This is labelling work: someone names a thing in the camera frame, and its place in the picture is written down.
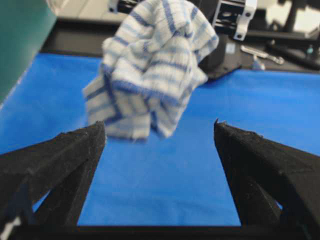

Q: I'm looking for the silver metal tool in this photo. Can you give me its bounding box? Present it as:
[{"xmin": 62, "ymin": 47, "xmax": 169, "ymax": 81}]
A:
[{"xmin": 240, "ymin": 45, "xmax": 285, "ymax": 65}]

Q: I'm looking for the blue table mat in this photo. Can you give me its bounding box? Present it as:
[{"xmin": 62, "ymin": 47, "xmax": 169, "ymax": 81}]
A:
[{"xmin": 0, "ymin": 53, "xmax": 320, "ymax": 226}]

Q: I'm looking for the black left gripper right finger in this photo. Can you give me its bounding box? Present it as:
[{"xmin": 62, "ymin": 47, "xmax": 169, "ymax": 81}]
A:
[{"xmin": 213, "ymin": 121, "xmax": 320, "ymax": 240}]

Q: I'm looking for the white blue striped towel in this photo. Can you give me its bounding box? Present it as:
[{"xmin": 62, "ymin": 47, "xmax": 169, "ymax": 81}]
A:
[{"xmin": 83, "ymin": 0, "xmax": 219, "ymax": 141}]

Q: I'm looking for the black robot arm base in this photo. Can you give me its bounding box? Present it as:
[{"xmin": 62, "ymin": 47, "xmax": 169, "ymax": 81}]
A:
[{"xmin": 199, "ymin": 34, "xmax": 243, "ymax": 83}]

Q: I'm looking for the white metal bracket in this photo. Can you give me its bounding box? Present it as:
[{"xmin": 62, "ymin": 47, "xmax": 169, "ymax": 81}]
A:
[{"xmin": 233, "ymin": 0, "xmax": 257, "ymax": 41}]

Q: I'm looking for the dark green panel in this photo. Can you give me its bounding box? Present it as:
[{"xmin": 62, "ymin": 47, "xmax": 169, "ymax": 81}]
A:
[{"xmin": 0, "ymin": 0, "xmax": 57, "ymax": 104}]

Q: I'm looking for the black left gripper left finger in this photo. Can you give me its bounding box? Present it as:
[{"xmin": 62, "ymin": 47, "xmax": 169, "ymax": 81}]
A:
[{"xmin": 0, "ymin": 121, "xmax": 106, "ymax": 240}]

